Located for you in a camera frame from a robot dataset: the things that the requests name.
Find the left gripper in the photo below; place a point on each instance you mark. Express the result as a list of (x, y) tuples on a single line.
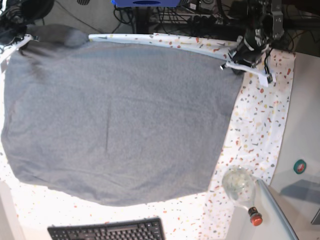
[(247, 55)]

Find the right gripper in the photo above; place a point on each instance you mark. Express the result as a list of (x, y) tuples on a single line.
[(12, 38)]

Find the grey t-shirt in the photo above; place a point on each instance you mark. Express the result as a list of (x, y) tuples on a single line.
[(116, 124)]

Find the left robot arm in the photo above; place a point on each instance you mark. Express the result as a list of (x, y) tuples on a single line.
[(263, 23)]

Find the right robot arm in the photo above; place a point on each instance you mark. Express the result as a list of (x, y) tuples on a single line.
[(15, 16)]

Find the terrazzo pattern tablecloth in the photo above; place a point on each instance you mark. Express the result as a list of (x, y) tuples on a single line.
[(253, 139)]

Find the black power strip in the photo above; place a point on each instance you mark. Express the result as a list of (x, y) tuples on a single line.
[(208, 20)]

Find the blue box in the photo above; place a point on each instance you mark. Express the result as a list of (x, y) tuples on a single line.
[(149, 3)]

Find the green tape roll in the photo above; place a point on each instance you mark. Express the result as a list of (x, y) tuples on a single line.
[(300, 166)]

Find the clear bottle with red cap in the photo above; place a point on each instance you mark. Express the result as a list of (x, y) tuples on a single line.
[(240, 187)]

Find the black keyboard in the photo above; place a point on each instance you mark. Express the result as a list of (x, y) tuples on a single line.
[(143, 229)]

